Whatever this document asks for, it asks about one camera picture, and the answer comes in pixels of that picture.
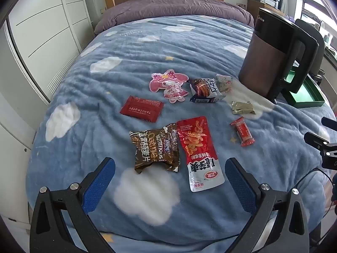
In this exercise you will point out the wooden dresser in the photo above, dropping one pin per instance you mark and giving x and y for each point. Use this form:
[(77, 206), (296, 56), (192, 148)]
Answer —
[(254, 6)]

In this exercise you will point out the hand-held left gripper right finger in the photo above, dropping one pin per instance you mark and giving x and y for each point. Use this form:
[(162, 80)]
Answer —
[(241, 181)]

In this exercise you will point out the black chair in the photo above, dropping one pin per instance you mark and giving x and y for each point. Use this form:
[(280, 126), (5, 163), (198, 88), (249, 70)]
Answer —
[(310, 29)]

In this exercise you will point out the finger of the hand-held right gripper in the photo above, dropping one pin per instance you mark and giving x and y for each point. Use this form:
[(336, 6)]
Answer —
[(329, 122), (314, 138)]

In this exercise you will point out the red and white snack packet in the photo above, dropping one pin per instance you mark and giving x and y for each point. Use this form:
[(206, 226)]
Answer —
[(194, 142)]

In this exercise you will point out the wall socket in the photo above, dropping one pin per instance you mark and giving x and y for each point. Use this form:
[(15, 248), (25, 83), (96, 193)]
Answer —
[(241, 5)]

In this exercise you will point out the pink star-shaped packet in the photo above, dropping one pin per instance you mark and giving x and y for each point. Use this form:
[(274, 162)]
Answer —
[(168, 81)]

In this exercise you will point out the dark red packet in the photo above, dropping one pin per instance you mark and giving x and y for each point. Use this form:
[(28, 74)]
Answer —
[(142, 108)]

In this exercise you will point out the white printer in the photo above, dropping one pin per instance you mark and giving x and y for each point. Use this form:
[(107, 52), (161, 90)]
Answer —
[(272, 1)]

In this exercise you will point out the orange and white snack packet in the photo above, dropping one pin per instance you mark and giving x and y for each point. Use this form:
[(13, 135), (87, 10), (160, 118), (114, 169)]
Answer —
[(204, 89)]

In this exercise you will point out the blue cloud print blanket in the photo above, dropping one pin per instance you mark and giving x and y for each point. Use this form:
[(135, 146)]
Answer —
[(105, 126)]

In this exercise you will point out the white wardrobe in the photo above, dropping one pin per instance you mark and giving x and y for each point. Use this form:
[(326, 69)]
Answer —
[(44, 18)]

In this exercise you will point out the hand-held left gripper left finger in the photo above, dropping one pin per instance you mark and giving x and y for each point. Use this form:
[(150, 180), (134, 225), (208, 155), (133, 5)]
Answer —
[(98, 187)]

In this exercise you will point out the purple pillow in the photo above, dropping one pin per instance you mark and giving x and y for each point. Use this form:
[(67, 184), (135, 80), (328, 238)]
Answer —
[(171, 9)]

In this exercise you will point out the small red candy packet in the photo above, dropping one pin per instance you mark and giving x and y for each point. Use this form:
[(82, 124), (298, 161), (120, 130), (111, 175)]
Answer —
[(243, 131)]

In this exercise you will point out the small white green packet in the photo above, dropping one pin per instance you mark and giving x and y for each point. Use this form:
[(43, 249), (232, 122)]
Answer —
[(223, 80)]

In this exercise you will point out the brown oatmeal packet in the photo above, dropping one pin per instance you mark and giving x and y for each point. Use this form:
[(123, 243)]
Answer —
[(154, 147)]

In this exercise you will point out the small olive green packet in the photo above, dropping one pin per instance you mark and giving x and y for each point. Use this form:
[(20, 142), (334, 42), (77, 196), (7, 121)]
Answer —
[(242, 107)]

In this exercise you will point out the green tray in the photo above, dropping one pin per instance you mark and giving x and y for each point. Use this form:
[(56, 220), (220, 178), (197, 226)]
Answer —
[(308, 95)]

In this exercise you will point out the brown and black electric kettle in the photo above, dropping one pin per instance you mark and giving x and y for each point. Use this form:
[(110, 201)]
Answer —
[(263, 58)]

